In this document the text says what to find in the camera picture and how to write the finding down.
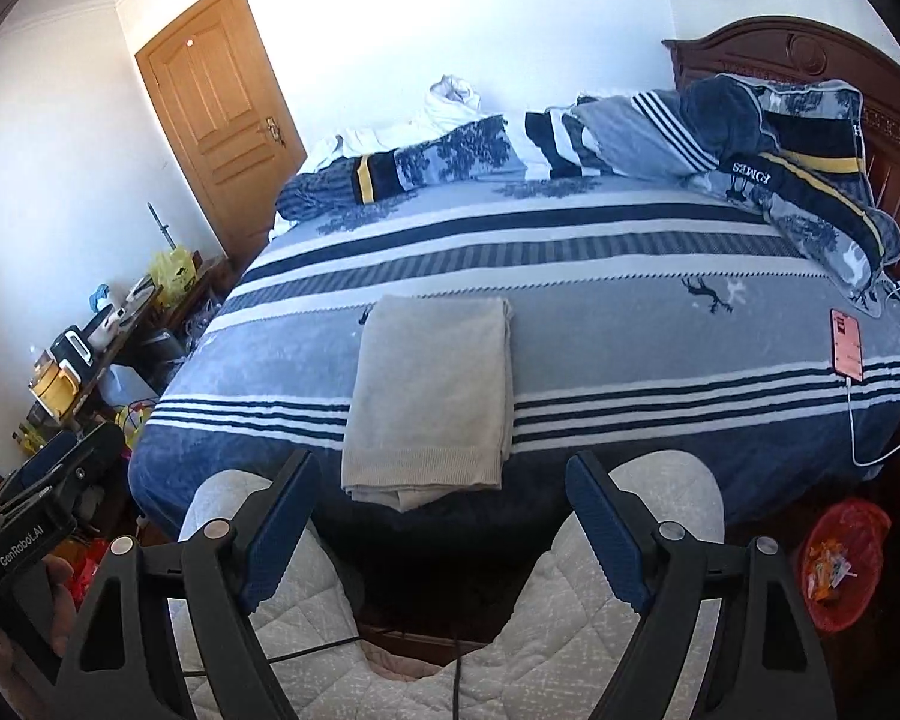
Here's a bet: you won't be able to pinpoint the beige knit sweater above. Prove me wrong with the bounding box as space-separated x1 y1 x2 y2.
341 296 514 514

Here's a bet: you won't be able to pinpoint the person left hand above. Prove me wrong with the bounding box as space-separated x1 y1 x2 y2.
0 556 76 684

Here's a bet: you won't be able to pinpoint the cluttered dark side table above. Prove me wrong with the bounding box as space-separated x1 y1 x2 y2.
14 253 236 458

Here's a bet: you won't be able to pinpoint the yellow container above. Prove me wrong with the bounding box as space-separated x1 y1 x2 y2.
30 362 80 419

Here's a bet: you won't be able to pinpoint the red plastic bag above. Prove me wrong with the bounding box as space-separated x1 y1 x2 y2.
795 497 891 637

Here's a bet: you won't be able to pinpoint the grey quilted trousers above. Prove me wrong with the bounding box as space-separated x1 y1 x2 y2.
172 450 725 720

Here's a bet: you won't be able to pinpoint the yellow plastic bag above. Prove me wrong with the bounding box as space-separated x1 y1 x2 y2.
148 245 196 310

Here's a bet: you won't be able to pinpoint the orange phone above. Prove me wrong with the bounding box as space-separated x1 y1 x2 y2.
831 309 863 382

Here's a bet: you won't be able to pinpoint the blue striped bed blanket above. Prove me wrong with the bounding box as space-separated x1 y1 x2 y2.
128 179 900 535

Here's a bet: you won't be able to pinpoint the wooden door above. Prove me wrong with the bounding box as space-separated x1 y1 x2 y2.
136 0 307 270

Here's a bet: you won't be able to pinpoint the rolled blue patterned quilt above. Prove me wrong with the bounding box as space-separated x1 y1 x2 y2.
274 73 900 299

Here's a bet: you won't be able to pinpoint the grey striped pillow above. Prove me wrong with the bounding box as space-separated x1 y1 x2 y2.
569 89 718 181

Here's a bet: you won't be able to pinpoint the dark wooden headboard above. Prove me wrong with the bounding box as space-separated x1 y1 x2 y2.
659 13 900 295

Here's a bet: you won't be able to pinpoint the white charging cable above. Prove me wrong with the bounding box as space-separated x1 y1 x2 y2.
847 276 900 469

